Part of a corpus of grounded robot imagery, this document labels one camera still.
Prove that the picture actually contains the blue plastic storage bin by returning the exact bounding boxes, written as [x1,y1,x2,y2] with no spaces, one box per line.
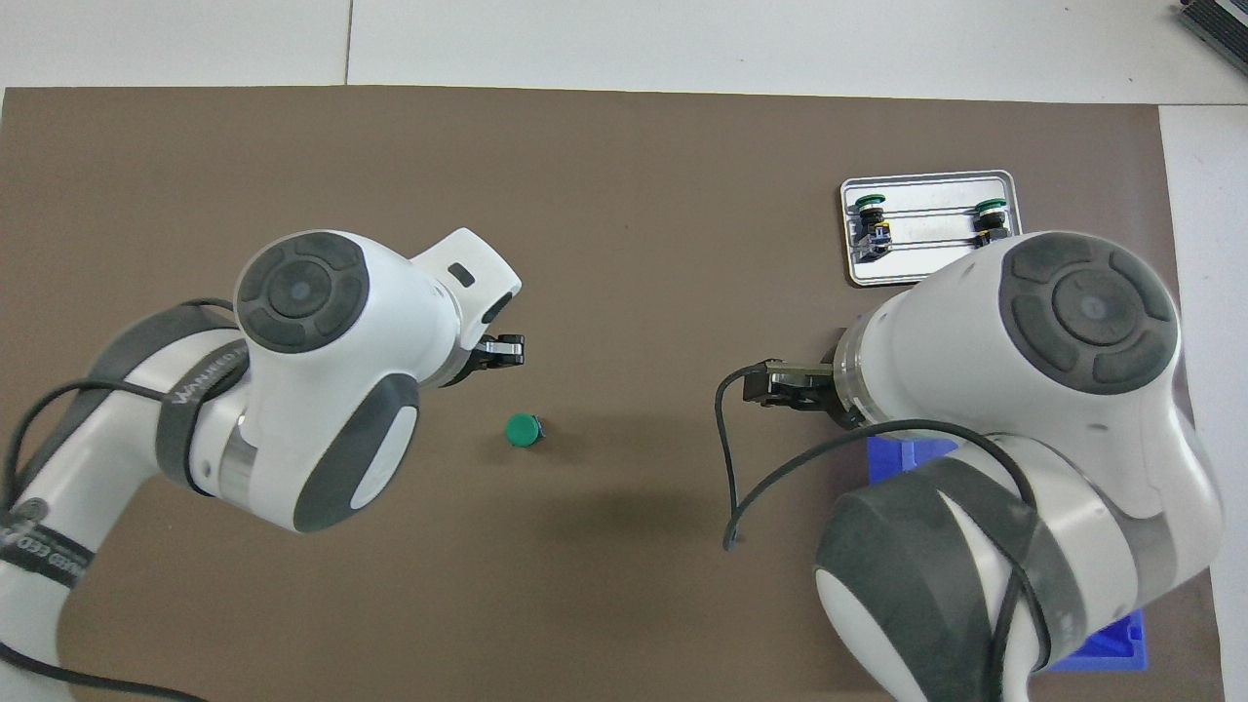
[866,436,1149,674]

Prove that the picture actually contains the grey metal tray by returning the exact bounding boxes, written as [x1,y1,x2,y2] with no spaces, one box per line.
[839,171,1025,288]

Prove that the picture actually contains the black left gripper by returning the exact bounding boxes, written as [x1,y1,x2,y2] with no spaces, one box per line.
[439,333,527,389]

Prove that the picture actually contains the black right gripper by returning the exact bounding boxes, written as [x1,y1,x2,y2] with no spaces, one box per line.
[743,331,861,431]

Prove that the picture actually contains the grey ribbed device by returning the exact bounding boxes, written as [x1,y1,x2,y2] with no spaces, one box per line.
[1173,0,1248,52]

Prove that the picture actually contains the brown table mat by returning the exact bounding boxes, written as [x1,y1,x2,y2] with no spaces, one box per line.
[0,86,1227,702]

